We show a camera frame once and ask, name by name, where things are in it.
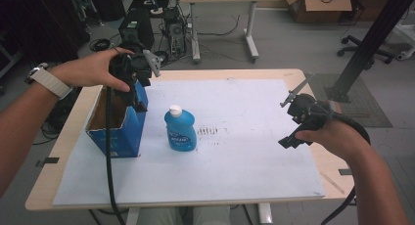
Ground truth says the dark floor mat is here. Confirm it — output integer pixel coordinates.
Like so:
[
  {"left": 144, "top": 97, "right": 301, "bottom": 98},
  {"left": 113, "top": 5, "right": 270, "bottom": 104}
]
[{"left": 305, "top": 72, "right": 393, "bottom": 128}]

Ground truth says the open brown cardboard box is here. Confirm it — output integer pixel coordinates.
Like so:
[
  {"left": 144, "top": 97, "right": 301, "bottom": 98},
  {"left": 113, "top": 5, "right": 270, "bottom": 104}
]
[{"left": 282, "top": 0, "right": 354, "bottom": 24}]

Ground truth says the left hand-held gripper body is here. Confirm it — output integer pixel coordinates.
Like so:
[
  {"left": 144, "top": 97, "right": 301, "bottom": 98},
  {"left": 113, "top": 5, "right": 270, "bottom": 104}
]
[{"left": 109, "top": 42, "right": 163, "bottom": 104}]

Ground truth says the black metal stand post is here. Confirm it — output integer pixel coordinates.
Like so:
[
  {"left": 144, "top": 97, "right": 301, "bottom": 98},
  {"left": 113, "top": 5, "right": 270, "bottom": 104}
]
[{"left": 324, "top": 0, "right": 415, "bottom": 104}]

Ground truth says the black office chair base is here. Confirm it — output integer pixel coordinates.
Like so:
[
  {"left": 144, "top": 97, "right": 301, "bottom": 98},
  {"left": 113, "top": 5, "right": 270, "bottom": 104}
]
[{"left": 336, "top": 34, "right": 396, "bottom": 66}]

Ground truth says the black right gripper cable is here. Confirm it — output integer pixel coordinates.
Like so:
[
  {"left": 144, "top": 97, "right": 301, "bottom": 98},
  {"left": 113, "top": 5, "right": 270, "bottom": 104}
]
[{"left": 320, "top": 101, "right": 372, "bottom": 225}]

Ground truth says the coiled black floor cable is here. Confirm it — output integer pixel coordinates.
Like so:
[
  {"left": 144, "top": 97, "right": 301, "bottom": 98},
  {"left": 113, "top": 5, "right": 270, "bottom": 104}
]
[{"left": 89, "top": 37, "right": 113, "bottom": 53}]

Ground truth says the white strap wristwatch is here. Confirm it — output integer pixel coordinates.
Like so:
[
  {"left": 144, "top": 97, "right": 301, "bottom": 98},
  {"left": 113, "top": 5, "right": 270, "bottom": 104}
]
[{"left": 24, "top": 62, "right": 73, "bottom": 101}]

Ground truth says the blue bottle with white cap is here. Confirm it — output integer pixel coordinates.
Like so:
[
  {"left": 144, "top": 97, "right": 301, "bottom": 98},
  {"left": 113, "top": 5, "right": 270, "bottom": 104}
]
[{"left": 163, "top": 104, "right": 198, "bottom": 153}]

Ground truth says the black computer tower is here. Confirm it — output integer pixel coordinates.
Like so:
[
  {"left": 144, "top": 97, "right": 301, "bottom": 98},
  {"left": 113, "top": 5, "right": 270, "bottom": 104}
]
[{"left": 117, "top": 7, "right": 156, "bottom": 52}]

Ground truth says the white foam board mat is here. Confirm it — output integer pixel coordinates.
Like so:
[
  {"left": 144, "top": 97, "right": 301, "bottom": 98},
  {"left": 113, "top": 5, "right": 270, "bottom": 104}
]
[{"left": 52, "top": 78, "right": 327, "bottom": 207}]

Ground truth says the person's right hand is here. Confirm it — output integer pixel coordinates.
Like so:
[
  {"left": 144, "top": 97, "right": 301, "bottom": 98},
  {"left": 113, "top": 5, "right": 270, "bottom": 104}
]
[{"left": 294, "top": 101, "right": 371, "bottom": 162}]

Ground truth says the person's left hand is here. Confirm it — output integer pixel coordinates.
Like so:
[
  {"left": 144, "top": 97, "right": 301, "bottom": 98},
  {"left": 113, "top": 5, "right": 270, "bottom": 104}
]
[{"left": 48, "top": 47, "right": 135, "bottom": 93}]

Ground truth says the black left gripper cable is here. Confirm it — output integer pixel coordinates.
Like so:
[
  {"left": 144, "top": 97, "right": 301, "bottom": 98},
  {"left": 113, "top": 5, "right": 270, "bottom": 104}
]
[{"left": 104, "top": 86, "right": 127, "bottom": 225}]

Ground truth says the loose black floor cable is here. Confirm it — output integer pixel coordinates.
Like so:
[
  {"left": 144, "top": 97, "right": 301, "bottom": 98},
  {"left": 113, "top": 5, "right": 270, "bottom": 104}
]
[{"left": 197, "top": 14, "right": 242, "bottom": 37}]

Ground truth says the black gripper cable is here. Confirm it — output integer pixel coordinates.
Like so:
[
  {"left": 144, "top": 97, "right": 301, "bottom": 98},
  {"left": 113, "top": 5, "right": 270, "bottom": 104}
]
[
  {"left": 320, "top": 101, "right": 372, "bottom": 225},
  {"left": 104, "top": 86, "right": 127, "bottom": 225}
]

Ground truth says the blue cardboard box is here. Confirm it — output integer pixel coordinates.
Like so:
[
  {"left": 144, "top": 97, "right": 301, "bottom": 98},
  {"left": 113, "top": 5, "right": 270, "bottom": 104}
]
[{"left": 84, "top": 80, "right": 150, "bottom": 158}]

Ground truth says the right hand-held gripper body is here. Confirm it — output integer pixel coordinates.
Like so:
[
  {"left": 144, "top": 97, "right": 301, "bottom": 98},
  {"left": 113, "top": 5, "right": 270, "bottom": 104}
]
[{"left": 279, "top": 72, "right": 338, "bottom": 132}]

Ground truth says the grey computer tower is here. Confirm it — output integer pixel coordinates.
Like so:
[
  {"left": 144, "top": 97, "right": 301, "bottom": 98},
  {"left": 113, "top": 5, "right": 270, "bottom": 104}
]
[{"left": 162, "top": 8, "right": 187, "bottom": 56}]

